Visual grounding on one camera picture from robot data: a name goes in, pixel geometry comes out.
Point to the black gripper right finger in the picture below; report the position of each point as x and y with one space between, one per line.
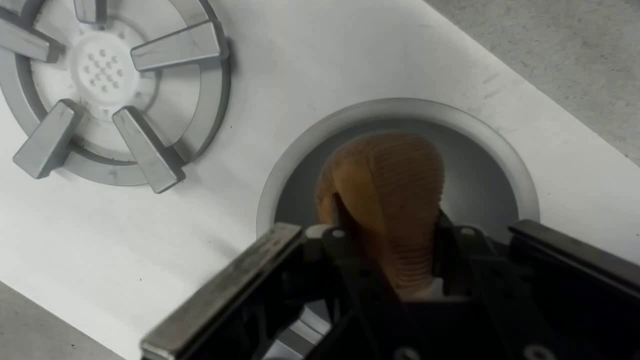
567 301

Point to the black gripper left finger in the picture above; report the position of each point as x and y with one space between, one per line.
232 301

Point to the brown ridged toy object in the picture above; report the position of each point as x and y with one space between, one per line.
393 200

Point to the grey round sink bowl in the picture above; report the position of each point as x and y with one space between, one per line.
483 187

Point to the white toy kitchen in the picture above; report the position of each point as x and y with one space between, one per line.
301 67

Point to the grey toy stove burner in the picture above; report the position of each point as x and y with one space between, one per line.
175 45

